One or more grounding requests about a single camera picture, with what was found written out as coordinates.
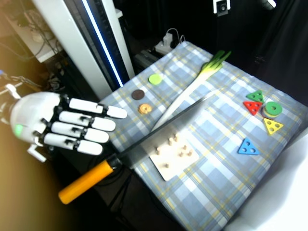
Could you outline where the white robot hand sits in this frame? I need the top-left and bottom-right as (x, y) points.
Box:
(9, 92), (128, 162)

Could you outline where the orange handled knife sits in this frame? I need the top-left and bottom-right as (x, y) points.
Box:
(58, 92), (216, 205)

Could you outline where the leek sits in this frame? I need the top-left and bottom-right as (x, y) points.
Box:
(151, 50), (232, 132)

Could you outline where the white shelf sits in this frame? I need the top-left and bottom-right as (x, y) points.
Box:
(0, 9), (65, 64)

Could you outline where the white column with blue light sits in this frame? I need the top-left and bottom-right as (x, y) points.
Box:
(32, 0), (136, 101)

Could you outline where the dark brown sandwich cookie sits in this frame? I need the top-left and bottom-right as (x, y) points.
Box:
(131, 89), (146, 101)

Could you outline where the yellow butter cookie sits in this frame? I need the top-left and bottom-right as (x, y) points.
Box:
(138, 103), (154, 115)

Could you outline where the dark grey power strip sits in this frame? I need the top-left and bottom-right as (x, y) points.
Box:
(134, 49), (164, 69)

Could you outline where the green sandwich cookie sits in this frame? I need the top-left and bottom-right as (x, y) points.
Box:
(148, 73), (162, 85)

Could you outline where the white power strip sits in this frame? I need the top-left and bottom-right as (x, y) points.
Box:
(154, 40), (180, 55)

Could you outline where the white wooden peg board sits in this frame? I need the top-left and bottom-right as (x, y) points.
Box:
(141, 125), (200, 182)

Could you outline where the blue plaid tablecloth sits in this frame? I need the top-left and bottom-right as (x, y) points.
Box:
(100, 41), (303, 228)

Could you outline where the blue triangle block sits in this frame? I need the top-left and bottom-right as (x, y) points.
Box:
(237, 138), (260, 155)

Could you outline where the red triangle block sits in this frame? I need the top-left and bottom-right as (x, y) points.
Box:
(243, 101), (263, 116)

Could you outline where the green triangle block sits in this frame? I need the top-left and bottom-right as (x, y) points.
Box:
(245, 90), (265, 103)

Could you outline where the yellow triangle block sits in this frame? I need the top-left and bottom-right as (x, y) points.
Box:
(262, 117), (284, 136)

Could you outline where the black curtain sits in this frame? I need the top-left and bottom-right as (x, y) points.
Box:
(113, 0), (308, 104)

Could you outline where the white charger cable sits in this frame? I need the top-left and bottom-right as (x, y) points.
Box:
(166, 27), (186, 46)

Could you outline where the white bracket with black lens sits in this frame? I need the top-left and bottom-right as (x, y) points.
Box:
(212, 0), (231, 17)

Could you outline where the green ring block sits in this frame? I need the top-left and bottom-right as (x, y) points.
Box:
(263, 101), (283, 116)

